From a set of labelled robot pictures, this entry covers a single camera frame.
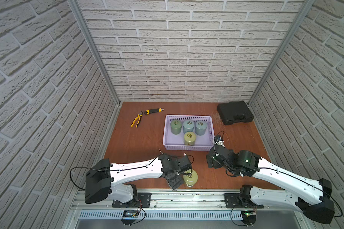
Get green tea canister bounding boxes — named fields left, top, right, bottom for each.
left=170, top=119, right=182, bottom=135
left=183, top=169, right=198, bottom=188

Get aluminium corner frame post left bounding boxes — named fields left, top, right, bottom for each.
left=68, top=0, right=121, bottom=106

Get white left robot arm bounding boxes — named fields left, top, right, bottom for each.
left=71, top=154, right=193, bottom=205

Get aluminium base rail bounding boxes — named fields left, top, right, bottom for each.
left=66, top=189, right=293, bottom=226

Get controller board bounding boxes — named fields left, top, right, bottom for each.
left=241, top=211, right=257, bottom=227
left=121, top=210, right=140, bottom=226

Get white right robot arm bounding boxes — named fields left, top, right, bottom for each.
left=206, top=145, right=340, bottom=224

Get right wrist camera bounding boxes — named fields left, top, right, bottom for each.
left=214, top=135, right=224, bottom=146

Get right controller board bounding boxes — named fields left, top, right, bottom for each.
left=241, top=211, right=257, bottom=227

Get blue tea canister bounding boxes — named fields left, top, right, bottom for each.
left=195, top=121, right=207, bottom=136
left=183, top=119, right=195, bottom=133

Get yellow-green tea canister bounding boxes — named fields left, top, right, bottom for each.
left=184, top=131, right=196, bottom=146

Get blue tea canister back right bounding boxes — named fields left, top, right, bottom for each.
left=195, top=121, right=207, bottom=136

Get left controller board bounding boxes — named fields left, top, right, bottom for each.
left=121, top=210, right=140, bottom=226

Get lavender perforated plastic basket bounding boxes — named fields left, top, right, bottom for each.
left=163, top=114, right=215, bottom=151

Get aluminium corner frame post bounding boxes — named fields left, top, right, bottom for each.
left=68, top=0, right=121, bottom=106
left=247, top=0, right=315, bottom=107

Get blue tea canister back middle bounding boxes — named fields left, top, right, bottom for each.
left=183, top=119, right=195, bottom=133

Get yellow black utility knife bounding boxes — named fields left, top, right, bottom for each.
left=144, top=108, right=164, bottom=115

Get yellow black pliers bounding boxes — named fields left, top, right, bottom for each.
left=131, top=110, right=143, bottom=128

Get black plastic tool case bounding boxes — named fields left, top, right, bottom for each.
left=217, top=101, right=254, bottom=126

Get aluminium corner frame post right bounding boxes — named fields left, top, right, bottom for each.
left=247, top=0, right=315, bottom=107

